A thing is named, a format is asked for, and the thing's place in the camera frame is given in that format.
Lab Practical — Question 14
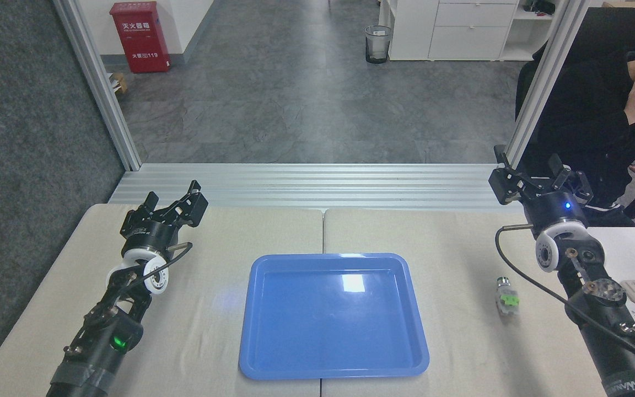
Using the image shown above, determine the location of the black office chair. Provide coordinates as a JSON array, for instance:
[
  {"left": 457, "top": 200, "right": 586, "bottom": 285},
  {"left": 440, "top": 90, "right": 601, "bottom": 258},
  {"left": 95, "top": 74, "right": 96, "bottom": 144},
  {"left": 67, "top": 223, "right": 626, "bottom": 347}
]
[{"left": 515, "top": 7, "right": 635, "bottom": 120}]

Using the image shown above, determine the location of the blue plastic tray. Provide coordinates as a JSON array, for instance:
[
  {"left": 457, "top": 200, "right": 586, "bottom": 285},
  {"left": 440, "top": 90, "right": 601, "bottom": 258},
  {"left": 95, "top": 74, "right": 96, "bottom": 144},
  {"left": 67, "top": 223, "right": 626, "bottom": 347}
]
[{"left": 239, "top": 253, "right": 430, "bottom": 380}]

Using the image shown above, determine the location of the person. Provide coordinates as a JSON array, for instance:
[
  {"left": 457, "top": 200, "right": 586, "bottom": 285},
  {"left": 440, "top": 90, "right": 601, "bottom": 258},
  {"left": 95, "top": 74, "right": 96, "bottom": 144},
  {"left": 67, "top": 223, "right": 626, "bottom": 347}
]
[{"left": 516, "top": 33, "right": 635, "bottom": 227}]

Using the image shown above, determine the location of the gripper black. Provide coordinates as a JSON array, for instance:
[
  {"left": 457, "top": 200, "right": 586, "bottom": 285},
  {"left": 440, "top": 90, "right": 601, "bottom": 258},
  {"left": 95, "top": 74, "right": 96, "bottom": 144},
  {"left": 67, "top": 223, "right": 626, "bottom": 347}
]
[
  {"left": 488, "top": 145, "right": 594, "bottom": 239},
  {"left": 120, "top": 180, "right": 209, "bottom": 259}
]

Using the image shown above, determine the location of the silver aluminium post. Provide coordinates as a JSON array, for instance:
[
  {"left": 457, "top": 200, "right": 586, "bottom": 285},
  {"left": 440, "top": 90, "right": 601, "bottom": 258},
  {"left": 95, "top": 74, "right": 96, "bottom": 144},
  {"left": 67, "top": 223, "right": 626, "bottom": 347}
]
[
  {"left": 506, "top": 0, "right": 591, "bottom": 166},
  {"left": 53, "top": 0, "right": 142, "bottom": 171}
]

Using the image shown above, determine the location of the white drawer cabinet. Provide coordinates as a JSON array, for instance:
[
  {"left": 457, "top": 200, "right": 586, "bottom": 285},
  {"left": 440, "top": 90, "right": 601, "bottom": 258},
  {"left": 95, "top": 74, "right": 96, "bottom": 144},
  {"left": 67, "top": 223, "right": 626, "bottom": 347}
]
[{"left": 378, "top": 0, "right": 559, "bottom": 62}]

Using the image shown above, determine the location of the ribbed aluminium rail base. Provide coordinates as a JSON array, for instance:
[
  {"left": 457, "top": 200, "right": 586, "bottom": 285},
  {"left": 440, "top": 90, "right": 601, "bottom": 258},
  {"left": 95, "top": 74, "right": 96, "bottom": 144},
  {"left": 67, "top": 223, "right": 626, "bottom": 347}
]
[{"left": 109, "top": 163, "right": 523, "bottom": 213}]

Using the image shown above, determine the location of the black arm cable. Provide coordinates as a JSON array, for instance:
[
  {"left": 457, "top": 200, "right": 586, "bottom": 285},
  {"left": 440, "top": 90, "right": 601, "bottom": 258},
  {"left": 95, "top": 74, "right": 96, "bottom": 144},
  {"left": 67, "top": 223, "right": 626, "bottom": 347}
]
[
  {"left": 128, "top": 242, "right": 194, "bottom": 288},
  {"left": 495, "top": 223, "right": 635, "bottom": 355}
]

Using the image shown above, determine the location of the switch part with green clip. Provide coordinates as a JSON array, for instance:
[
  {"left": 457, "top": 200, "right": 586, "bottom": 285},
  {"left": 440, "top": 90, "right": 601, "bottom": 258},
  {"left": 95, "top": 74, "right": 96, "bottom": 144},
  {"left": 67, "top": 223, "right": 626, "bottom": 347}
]
[{"left": 496, "top": 277, "right": 519, "bottom": 317}]

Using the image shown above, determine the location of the grey mesh waste bin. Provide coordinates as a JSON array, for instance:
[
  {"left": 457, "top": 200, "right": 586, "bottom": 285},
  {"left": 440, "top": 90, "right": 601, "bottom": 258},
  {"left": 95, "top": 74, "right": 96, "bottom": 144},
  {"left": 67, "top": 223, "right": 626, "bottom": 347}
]
[{"left": 365, "top": 25, "right": 393, "bottom": 65}]

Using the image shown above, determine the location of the red fire extinguisher box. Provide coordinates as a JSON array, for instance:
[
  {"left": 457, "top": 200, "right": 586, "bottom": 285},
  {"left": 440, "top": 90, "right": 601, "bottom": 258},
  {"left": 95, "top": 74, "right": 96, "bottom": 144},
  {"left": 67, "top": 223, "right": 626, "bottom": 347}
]
[{"left": 110, "top": 1, "right": 171, "bottom": 74}]

